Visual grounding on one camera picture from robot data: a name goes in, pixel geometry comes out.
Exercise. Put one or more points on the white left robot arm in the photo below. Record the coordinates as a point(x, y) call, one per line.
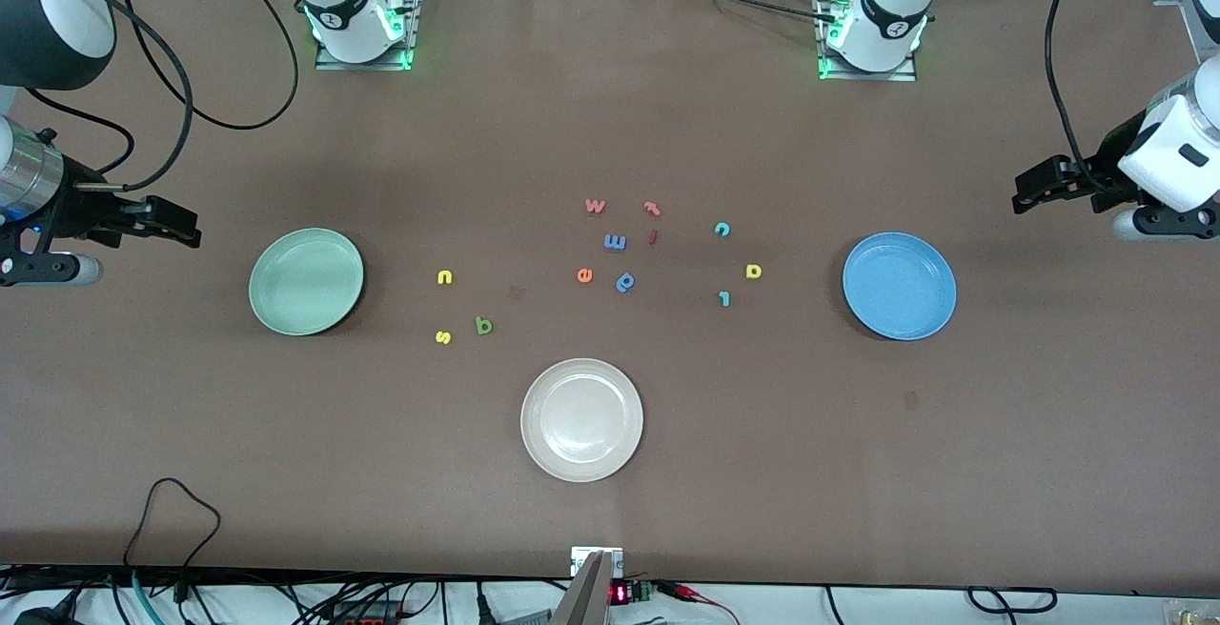
point(886, 6)

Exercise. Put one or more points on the grey camera stand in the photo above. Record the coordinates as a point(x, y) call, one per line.
point(586, 596)

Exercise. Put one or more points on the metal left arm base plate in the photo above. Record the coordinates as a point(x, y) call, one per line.
point(867, 76)

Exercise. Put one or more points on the green plate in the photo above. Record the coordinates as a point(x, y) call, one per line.
point(305, 282)

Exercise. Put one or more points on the blue letter m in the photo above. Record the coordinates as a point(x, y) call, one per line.
point(615, 242)

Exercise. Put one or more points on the blue letter p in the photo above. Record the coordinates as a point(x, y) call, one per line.
point(620, 286)

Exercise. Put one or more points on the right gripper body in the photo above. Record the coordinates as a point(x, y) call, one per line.
point(78, 209)

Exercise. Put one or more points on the red LED display module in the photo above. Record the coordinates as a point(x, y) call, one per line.
point(631, 593)

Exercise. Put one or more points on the beige plate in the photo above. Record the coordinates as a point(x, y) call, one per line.
point(581, 420)

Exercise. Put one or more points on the white marker tag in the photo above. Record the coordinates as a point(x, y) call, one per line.
point(579, 560)

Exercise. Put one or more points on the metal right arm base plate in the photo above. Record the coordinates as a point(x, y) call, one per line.
point(362, 64)

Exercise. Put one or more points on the blue plate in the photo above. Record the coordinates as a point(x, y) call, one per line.
point(899, 286)

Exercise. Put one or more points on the salmon letter w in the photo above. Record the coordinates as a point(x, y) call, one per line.
point(595, 207)

